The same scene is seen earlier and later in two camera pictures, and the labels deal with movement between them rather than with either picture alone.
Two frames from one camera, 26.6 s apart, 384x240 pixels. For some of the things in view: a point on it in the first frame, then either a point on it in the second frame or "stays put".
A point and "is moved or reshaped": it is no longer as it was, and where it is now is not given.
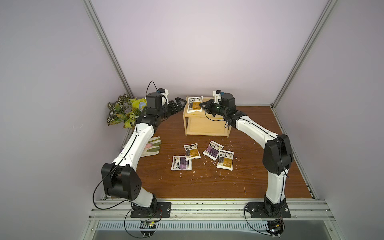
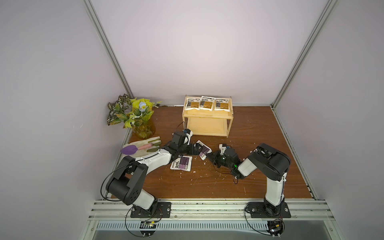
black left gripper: x=173 y=109 -> x=191 y=151
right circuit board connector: x=275 y=228 stays put
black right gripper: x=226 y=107 -> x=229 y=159
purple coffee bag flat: x=179 y=163 stays put
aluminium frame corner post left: x=108 y=45 stays put
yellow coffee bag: x=194 y=104 stays put
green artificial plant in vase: x=125 y=110 stays put
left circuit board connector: x=147 y=224 stays put
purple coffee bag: x=212 y=150 is moved or reshaped
